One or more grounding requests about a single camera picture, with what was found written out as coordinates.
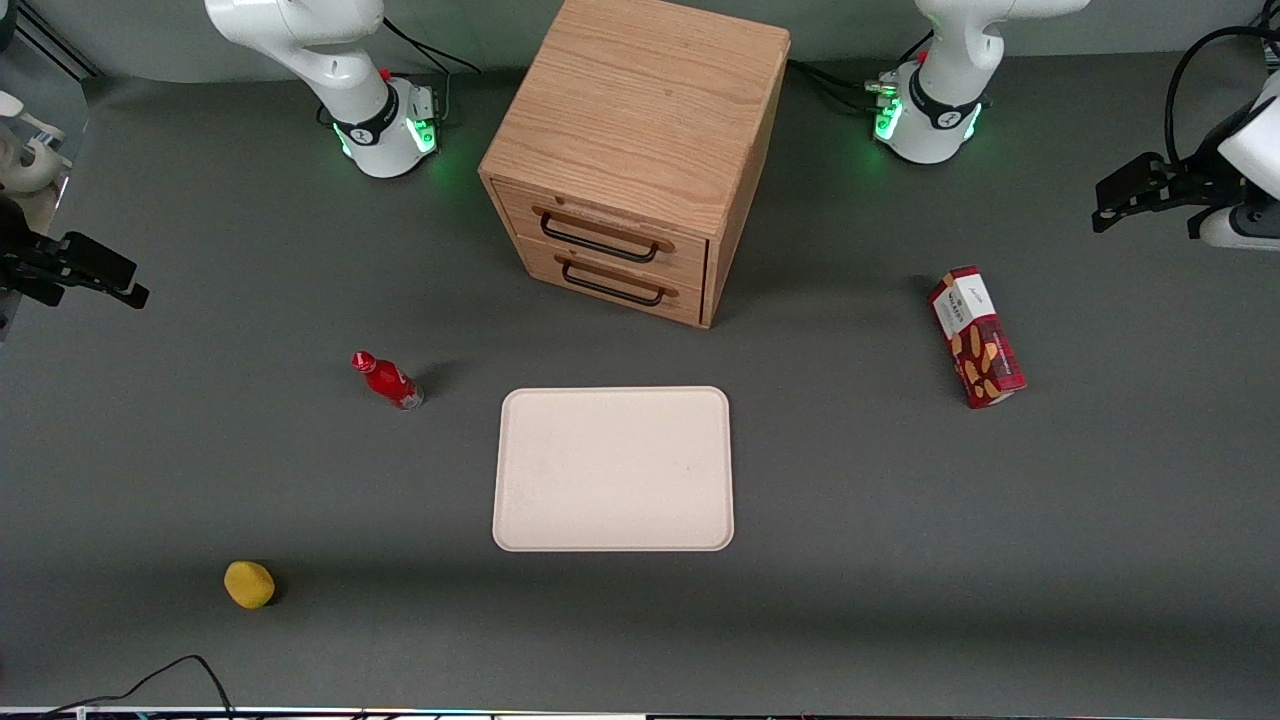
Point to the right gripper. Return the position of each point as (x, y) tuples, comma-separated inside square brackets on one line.
[(22, 262)]

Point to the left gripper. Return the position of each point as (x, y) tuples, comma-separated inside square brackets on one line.
[(1192, 184)]

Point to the red cookie box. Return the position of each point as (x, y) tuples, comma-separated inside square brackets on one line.
[(978, 340)]

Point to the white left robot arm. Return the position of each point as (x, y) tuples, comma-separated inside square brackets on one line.
[(940, 110)]

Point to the beige rectangular tray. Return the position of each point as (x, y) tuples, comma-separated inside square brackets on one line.
[(613, 470)]

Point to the white curved plastic object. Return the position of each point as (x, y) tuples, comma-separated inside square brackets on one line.
[(35, 170)]

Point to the red soda bottle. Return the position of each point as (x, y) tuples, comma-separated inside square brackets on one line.
[(388, 381)]

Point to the yellow toy lemon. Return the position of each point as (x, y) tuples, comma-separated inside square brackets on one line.
[(249, 584)]

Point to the wooden drawer front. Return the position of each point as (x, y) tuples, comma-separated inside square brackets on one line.
[(610, 215), (690, 300)]

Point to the wooden two-drawer cabinet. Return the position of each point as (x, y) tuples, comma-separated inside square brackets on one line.
[(640, 100)]

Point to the black metal rail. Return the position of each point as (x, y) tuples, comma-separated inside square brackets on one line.
[(60, 45)]

